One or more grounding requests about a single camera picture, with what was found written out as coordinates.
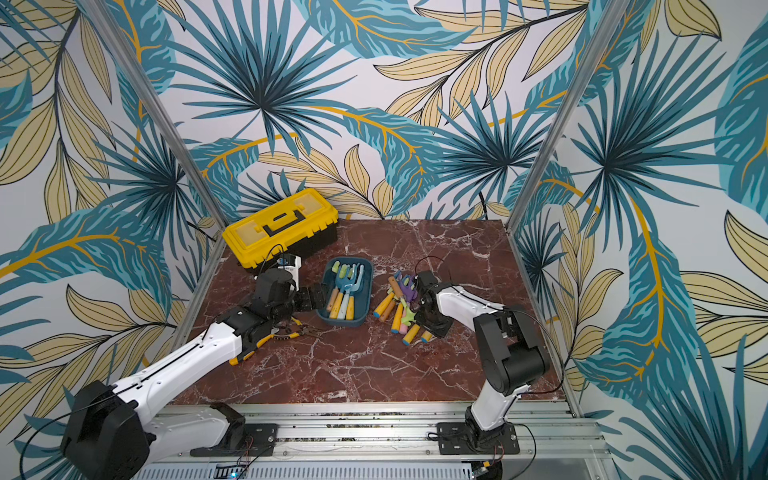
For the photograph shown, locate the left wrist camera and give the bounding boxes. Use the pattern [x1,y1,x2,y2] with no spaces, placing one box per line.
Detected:
[277,253,302,287]

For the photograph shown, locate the green rake yellow handle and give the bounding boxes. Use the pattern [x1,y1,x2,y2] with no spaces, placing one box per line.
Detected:
[390,300,415,335]

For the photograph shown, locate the teal plastic storage box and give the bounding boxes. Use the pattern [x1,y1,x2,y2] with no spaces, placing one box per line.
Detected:
[317,257,373,327]

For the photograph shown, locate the yellow black toolbox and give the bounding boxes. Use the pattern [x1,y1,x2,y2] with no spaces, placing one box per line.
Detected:
[222,188,339,268]

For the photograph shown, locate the purple rake pink handle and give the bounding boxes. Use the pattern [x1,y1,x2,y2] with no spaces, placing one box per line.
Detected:
[395,272,418,303]

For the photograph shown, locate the aluminium rail frame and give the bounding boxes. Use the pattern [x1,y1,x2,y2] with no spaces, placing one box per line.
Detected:
[140,400,619,479]

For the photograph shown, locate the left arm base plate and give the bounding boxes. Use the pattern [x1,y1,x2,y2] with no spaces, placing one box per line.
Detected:
[190,423,278,457]

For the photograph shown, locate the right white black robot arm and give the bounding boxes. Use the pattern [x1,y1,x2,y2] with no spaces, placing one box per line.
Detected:
[415,271,551,443]

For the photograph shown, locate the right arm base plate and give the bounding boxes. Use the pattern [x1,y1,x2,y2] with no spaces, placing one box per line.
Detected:
[431,422,520,456]

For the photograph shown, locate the green rake wooden handle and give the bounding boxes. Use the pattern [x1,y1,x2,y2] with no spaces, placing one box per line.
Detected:
[326,261,342,312]

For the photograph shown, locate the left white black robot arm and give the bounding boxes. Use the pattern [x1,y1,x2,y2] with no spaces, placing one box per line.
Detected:
[60,268,327,479]

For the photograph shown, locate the yellow handled pliers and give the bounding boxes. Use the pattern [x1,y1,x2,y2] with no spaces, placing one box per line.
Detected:
[229,317,324,366]

